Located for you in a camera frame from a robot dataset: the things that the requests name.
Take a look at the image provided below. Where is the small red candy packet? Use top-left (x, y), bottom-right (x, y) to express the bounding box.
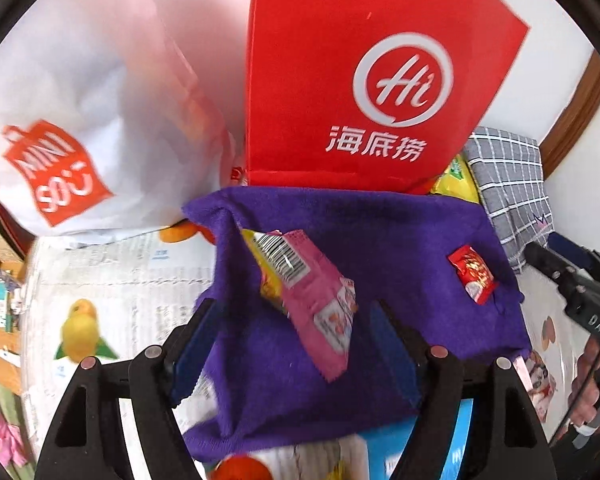
top-left (447, 245), bottom-right (498, 306)

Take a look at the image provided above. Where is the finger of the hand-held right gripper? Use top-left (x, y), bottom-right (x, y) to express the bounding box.
top-left (547, 232), bottom-right (600, 291)
top-left (524, 241), bottom-right (578, 306)

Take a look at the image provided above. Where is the grey checked cloth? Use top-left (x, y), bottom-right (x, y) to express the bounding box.
top-left (462, 127), bottom-right (556, 273)

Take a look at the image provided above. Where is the wooden door frame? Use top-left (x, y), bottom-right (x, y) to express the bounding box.
top-left (537, 55), bottom-right (600, 178)

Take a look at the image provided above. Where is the red paper bag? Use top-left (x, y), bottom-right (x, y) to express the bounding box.
top-left (242, 0), bottom-right (531, 195)

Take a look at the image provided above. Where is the brown box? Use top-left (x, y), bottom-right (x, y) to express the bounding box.
top-left (0, 185), bottom-right (36, 266)

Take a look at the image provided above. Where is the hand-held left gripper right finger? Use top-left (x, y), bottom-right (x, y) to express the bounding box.
top-left (367, 300), bottom-right (556, 480)

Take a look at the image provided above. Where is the yellow snack bag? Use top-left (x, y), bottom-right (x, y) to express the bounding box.
top-left (427, 152), bottom-right (481, 204)

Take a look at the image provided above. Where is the white paper bag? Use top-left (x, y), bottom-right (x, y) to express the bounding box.
top-left (0, 0), bottom-right (236, 238)

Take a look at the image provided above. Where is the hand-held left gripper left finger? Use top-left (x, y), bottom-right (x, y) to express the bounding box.
top-left (34, 297), bottom-right (221, 480)

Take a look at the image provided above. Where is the pink and yellow snack packet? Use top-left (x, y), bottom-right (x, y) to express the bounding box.
top-left (240, 228), bottom-right (358, 383)

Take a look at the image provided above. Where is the fruit printed tablecloth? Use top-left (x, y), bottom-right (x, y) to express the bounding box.
top-left (20, 227), bottom-right (588, 480)

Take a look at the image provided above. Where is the purple towel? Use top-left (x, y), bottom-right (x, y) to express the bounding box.
top-left (182, 186), bottom-right (533, 463)

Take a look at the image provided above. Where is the person's right hand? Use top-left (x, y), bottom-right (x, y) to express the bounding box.
top-left (570, 332), bottom-right (600, 433)

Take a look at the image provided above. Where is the light blue packet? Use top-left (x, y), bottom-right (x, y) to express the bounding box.
top-left (365, 397), bottom-right (476, 480)

